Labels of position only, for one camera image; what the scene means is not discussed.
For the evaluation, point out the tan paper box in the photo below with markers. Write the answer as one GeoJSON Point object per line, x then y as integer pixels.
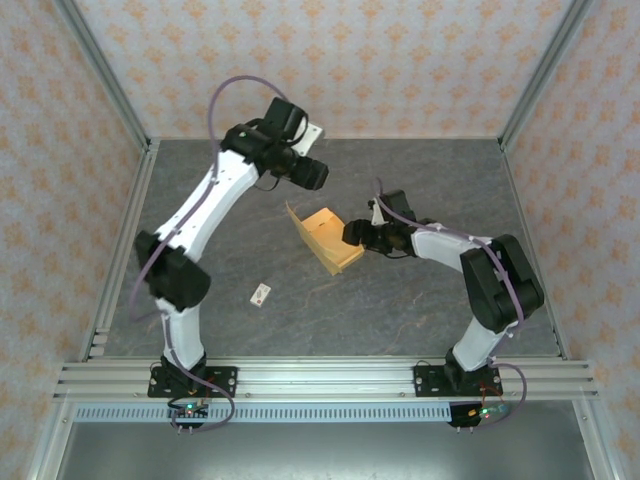
{"type": "Point", "coordinates": [325, 240]}

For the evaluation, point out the small white card red mark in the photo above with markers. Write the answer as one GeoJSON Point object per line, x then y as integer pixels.
{"type": "Point", "coordinates": [261, 294]}

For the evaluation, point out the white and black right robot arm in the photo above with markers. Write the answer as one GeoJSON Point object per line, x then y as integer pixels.
{"type": "Point", "coordinates": [440, 247]}

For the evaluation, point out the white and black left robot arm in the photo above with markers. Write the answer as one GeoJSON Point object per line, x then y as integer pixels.
{"type": "Point", "coordinates": [220, 190]}

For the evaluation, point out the grey metal sheet panel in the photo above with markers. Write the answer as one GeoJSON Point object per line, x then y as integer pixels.
{"type": "Point", "coordinates": [325, 450]}

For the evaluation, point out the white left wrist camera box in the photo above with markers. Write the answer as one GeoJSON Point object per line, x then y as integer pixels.
{"type": "Point", "coordinates": [311, 137]}

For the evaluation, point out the aluminium table side rail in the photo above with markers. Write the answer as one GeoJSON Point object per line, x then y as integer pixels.
{"type": "Point", "coordinates": [125, 225]}
{"type": "Point", "coordinates": [537, 225]}

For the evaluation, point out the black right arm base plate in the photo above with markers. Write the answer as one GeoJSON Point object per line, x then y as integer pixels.
{"type": "Point", "coordinates": [425, 382]}

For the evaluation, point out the wide aluminium mounting rail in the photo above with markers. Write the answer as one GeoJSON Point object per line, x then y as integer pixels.
{"type": "Point", "coordinates": [325, 380]}

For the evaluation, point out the aluminium frame post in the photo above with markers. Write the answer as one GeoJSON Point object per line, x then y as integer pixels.
{"type": "Point", "coordinates": [542, 75]}
{"type": "Point", "coordinates": [107, 75]}

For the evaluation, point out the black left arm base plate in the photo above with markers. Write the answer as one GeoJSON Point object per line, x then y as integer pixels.
{"type": "Point", "coordinates": [225, 382]}

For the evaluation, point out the short aluminium frame strut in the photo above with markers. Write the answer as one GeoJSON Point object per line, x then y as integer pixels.
{"type": "Point", "coordinates": [595, 445]}
{"type": "Point", "coordinates": [47, 445]}

